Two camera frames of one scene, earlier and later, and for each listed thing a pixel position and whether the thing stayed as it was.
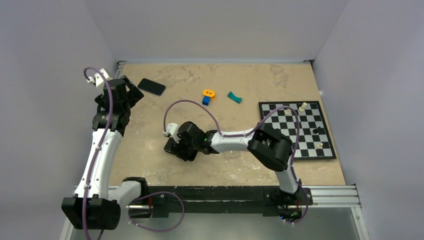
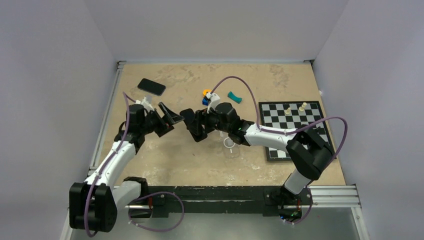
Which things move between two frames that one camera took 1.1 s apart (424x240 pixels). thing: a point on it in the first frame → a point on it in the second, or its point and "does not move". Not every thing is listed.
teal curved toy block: (238, 100) does not move
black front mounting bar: (271, 201) does not move
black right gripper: (184, 155) → (202, 117)
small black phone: (152, 86) does not move
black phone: (171, 146) → (189, 116)
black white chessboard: (314, 140) does not move
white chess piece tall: (302, 108) does not move
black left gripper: (133, 95) → (164, 125)
